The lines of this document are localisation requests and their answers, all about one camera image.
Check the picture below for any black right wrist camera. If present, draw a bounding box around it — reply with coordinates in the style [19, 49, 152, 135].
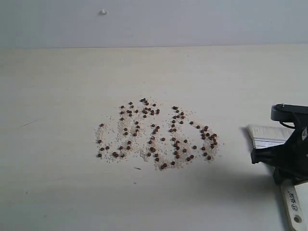
[270, 104, 308, 123]

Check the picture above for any white wall plug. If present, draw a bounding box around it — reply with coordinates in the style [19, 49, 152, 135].
[98, 9, 108, 16]

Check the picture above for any pile of rice and pellets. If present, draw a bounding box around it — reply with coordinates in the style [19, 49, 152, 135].
[95, 98, 219, 171]

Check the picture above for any white paint brush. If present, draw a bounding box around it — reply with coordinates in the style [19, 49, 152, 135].
[247, 125, 307, 231]

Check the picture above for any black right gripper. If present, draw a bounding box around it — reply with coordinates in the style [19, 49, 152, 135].
[251, 113, 308, 185]

